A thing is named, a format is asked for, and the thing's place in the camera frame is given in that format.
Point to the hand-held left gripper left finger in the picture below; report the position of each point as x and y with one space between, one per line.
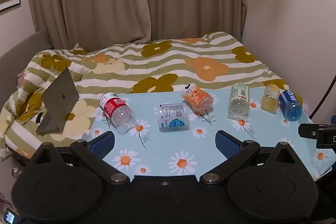
101 145

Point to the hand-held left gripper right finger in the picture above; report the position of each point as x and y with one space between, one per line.
227 144

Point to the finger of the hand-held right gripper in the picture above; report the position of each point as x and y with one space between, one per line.
308 131

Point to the blue plastic bottle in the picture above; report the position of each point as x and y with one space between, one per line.
288 103

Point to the red label clear plastic bottle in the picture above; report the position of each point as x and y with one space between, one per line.
115 108

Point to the green label clear bottle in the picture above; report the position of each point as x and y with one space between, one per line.
238 100

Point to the yellow plastic bottle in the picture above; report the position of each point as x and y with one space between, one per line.
270 100

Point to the orange drink bottle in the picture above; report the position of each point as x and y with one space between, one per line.
197 99

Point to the light blue daisy tablecloth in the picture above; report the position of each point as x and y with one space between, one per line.
162 150

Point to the white blue label clear bottle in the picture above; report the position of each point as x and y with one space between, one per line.
172 116

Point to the grey laptop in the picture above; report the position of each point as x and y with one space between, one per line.
59 95

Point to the striped floral blanket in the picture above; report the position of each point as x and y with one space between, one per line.
170 61

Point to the pink soft item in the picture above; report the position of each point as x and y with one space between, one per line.
21 78

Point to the small device with screen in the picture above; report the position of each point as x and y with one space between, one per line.
11 216

